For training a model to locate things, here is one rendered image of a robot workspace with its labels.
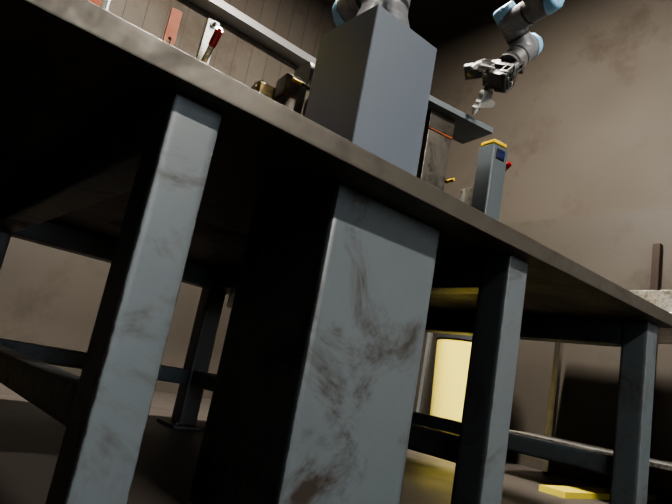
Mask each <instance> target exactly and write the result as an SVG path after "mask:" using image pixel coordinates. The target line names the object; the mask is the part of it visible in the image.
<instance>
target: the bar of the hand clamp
mask: <svg viewBox="0 0 672 504"><path fill-rule="evenodd" d="M216 27H220V23H219V22H217V21H215V20H213V19H210V18H208V19H207V20H206V23H205V26H204V30H203V34H202V37H201V40H200V44H199V47H198V50H197V54H196V57H195V58H196V59H198V60H200V61H201V59H202V57H203V55H204V53H205V51H206V49H207V47H208V45H209V44H208V43H209V40H210V38H211V36H212V34H213V32H214V30H215V28H216Z"/></svg>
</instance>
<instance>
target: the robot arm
mask: <svg viewBox="0 0 672 504"><path fill-rule="evenodd" d="M410 1H411V0H336V1H335V3H334V4H333V7H332V15H333V20H334V22H335V24H336V26H339V25H341V24H343V23H345V22H347V21H348V20H350V19H352V18H354V17H356V16H358V15H359V14H361V13H363V12H365V11H367V10H368V9H370V8H372V7H374V6H376V5H378V4H379V5H381V6H382V7H383V8H384V9H386V10H387V11H388V12H390V13H391V14H392V15H394V16H395V17H396V18H397V19H399V20H400V21H401V22H403V23H404V24H405V25H407V26H408V27H409V28H410V25H409V20H408V13H409V7H410ZM564 1H565V0H522V2H520V3H519V4H517V5H516V4H515V3H514V1H510V2H508V3H506V4H505V5H503V6H502V7H500V8H499V9H498V10H496V11H495V12H494V13H493V18H494V20H495V22H496V24H497V27H498V28H499V30H500V32H501V33H502V35H503V37H504V39H505V41H506V42H507V44H508V46H509V49H508V50H507V51H506V52H505V53H504V54H502V56H501V57H500V58H499V59H496V60H490V59H485V58H484V59H481V60H479V61H477V62H475V63H468V64H464V76H465V80H471V79H478V78H482V85H483V86H484V87H485V88H484V90H480V92H479V95H478V98H477V100H476V101H475V103H474V105H473V107H472V114H473V115H474V114H475V113H477V112H478V110H479V109H481V108H493V107H494V106H495V102H494V101H493V100H492V95H493V91H492V89H494V91H495V92H501V93H507V92H508V91H509V90H511V89H512V88H513V87H514V86H515V81H516V80H517V78H516V77H517V74H518V73H519V74H523V73H524V67H525V66H526V65H527V64H528V63H530V62H531V61H532V60H534V59H535V58H536V57H537V56H538V55H539V53H540V52H541V51H542V49H543V40H542V38H541V37H540V36H539V35H537V34H536V33H531V32H530V31H529V29H528V27H529V26H530V25H532V24H534V23H536V22H537V21H539V20H541V19H543V18H545V17H546V16H548V15H551V14H552V13H554V12H556V11H557V10H558V9H560V8H561V7H562V6H563V4H564ZM515 78H516V80H515Z"/></svg>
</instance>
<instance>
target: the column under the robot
mask: <svg viewBox="0 0 672 504"><path fill-rule="evenodd" d="M439 235H440V231H439V230H438V229H435V228H433V227H431V226H429V225H427V224H425V223H423V222H420V221H418V220H416V219H414V218H412V217H410V216H408V215H405V214H403V213H401V212H399V211H397V210H395V209H393V208H391V207H388V206H386V205H384V204H382V203H380V202H378V201H376V200H373V199H371V198H369V197H367V196H365V195H363V194H361V193H358V192H356V191H354V190H352V189H350V188H348V187H346V186H344V185H341V184H336V185H331V186H327V187H322V188H317V189H313V190H308V191H304V192H299V193H294V194H290V195H285V196H281V197H276V198H272V199H267V200H262V201H258V202H256V203H255V207H254V211H253V215H252V220H251V224H250V229H249V233H248V238H247V242H246V247H245V251H244V256H243V260H242V264H241V269H240V273H239V278H238V282H237V287H236V291H235V296H234V300H233V305H232V309H231V314H230V318H229V322H228V327H227V331H226V336H225V340H224V345H223V349H222V354H221V358H220V363H219V367H218V371H217V376H216V380H215V385H214V389H213V394H212V398H211V403H210V407H209V412H208V416H207V420H206V425H205V429H204V434H203V438H202V443H201V447H200V452H199V456H198V461H197V465H196V469H195V474H194V478H193V483H192V487H191V492H190V496H189V501H185V502H184V504H399V502H400V495H401V489H402V482H403V475H404V469H405V462H406V455H407V449H408V442H409V435H410V429H411V422H412V415H413V409H414V402H415V395H416V389H417V382H418V375H419V368H420V362H421V355H422V348H423V342H424V335H425V328H426V322H427V315H428V308H429V302H430V295H431V288H432V282H433V275H434V268H435V262H436V255H437V248H438V241H439Z"/></svg>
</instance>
